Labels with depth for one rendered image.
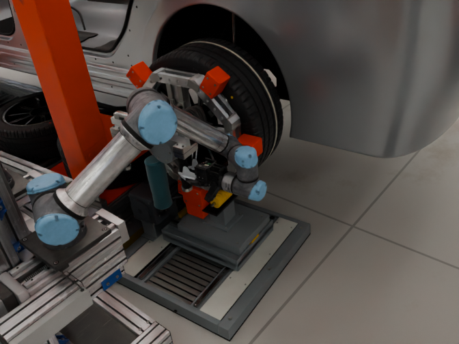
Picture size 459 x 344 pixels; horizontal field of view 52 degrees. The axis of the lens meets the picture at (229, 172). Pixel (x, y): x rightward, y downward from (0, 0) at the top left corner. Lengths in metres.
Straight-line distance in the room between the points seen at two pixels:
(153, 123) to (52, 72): 0.94
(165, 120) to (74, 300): 0.64
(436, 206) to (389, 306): 0.85
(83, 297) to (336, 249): 1.50
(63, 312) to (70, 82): 1.05
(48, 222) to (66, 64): 0.95
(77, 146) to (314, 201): 1.47
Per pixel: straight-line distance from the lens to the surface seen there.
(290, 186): 3.10
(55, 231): 1.44
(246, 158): 1.55
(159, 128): 1.34
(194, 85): 1.87
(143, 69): 2.10
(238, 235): 2.42
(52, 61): 2.15
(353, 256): 2.63
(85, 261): 1.73
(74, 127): 2.26
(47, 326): 1.58
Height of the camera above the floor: 1.83
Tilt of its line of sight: 34 degrees down
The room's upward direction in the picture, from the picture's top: 6 degrees counter-clockwise
